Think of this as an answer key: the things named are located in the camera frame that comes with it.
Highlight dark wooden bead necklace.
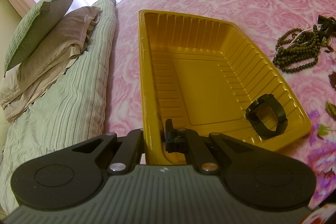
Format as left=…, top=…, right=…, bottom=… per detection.
left=272, top=24, right=336, bottom=74

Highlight golden plastic tray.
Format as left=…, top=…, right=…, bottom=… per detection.
left=138, top=10, right=311, bottom=165

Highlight black wrist watch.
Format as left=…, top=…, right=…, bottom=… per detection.
left=245, top=94, right=288, bottom=140

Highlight green striped folded quilt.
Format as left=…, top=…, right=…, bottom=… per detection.
left=1, top=0, right=117, bottom=214

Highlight pink rose bedspread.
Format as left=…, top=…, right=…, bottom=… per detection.
left=104, top=0, right=335, bottom=207

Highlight taupe folded blanket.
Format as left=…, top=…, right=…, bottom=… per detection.
left=1, top=6, right=100, bottom=123

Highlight green knitted pillow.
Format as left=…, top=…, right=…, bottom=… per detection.
left=3, top=0, right=74, bottom=72

